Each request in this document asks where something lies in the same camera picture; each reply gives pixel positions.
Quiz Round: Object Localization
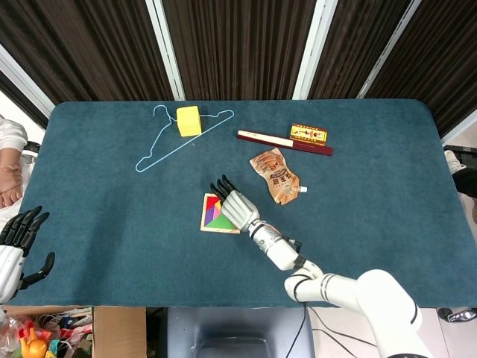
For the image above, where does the grey blue chair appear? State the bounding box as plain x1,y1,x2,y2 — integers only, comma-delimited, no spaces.
163,307,316,358

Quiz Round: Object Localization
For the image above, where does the black floor cable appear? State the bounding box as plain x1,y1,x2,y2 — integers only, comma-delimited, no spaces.
290,304,377,358

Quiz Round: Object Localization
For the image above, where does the teal table cloth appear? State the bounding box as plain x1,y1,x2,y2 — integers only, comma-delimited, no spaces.
7,98,461,310

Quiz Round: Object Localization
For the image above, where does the green tangram piece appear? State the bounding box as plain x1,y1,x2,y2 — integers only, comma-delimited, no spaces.
206,213,236,230

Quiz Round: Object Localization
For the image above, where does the white shoe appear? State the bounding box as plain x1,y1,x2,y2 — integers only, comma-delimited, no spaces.
444,149,467,177

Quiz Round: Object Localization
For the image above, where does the left black-fingered robot hand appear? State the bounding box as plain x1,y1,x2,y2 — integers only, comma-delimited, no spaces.
0,205,56,304

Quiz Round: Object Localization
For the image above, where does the brown cardboard box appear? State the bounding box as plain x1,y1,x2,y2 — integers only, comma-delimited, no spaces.
92,306,148,358

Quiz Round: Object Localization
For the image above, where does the shiny chrome chair foot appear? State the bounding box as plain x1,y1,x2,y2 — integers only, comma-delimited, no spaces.
438,307,477,324

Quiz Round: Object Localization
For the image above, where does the brown spouted drink pouch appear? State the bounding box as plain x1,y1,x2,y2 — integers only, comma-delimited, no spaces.
249,146,309,206

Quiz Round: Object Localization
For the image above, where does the person in white clothing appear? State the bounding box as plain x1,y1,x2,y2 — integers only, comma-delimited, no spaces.
0,114,37,218

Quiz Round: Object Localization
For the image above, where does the dark red long case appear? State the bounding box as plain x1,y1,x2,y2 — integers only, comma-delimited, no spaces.
236,130,334,157

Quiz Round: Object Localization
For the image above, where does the white partition frame post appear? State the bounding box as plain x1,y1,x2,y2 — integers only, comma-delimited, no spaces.
356,0,423,99
0,43,56,117
145,0,186,101
440,109,477,147
291,0,337,100

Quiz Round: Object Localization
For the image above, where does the wooden tangram puzzle tray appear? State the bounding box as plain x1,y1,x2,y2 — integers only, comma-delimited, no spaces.
200,192,241,235

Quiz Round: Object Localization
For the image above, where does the yellow red toy chicken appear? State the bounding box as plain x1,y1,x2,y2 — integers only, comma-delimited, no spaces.
16,319,50,358

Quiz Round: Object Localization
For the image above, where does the light blue wire hanger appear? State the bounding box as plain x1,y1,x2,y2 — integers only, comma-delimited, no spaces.
135,104,236,173

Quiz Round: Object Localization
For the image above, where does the box of colourful toys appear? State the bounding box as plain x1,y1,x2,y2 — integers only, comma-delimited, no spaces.
0,305,93,358

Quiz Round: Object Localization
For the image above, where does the small yellow red box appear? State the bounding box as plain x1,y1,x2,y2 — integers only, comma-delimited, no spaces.
290,123,329,145

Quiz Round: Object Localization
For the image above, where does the right black-fingered robot hand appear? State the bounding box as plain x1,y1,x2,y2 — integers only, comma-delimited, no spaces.
209,174,261,232

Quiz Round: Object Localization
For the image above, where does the yellow foam cube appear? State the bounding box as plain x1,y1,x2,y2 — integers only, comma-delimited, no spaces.
176,105,203,137

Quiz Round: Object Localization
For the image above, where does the white stick with print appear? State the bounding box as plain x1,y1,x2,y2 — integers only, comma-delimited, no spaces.
238,130,294,147

